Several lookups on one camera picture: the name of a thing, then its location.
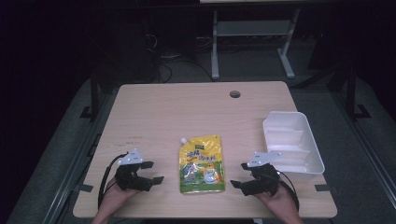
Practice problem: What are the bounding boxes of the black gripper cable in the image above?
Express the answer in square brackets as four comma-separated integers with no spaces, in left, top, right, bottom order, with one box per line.
[276,170,301,213]
[97,151,130,210]

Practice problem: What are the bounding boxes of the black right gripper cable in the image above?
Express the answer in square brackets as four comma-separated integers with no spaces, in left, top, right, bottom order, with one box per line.
[276,170,301,213]

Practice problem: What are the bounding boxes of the white plastic bin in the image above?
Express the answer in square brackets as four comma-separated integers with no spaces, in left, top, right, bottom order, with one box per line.
[262,111,326,182]

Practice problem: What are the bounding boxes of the person's left hand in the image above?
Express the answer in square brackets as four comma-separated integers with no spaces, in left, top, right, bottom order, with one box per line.
[100,180,142,219]

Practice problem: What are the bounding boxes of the person's right hand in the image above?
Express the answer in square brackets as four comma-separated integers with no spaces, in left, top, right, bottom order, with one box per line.
[255,185,301,218]

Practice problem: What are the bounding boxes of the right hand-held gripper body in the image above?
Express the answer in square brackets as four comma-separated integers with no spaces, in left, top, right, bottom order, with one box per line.
[240,150,281,197]

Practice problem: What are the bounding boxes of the black floor cables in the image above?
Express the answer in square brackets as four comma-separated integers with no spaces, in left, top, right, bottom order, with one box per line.
[143,33,214,84]

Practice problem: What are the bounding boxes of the black metal stand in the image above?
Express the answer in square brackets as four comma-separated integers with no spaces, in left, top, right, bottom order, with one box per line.
[326,63,372,120]

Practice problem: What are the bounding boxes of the white metal table frame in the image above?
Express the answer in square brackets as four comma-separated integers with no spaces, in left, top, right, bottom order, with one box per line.
[210,7,302,81]

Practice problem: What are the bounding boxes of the yellow spouted refill pouch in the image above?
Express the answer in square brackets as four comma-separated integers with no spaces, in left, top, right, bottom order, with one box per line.
[178,134,226,195]

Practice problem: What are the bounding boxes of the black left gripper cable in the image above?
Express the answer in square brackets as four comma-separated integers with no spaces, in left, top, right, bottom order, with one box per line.
[97,151,130,210]

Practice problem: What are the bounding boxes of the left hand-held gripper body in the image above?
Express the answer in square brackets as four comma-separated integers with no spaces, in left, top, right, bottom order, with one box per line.
[114,147,154,192]

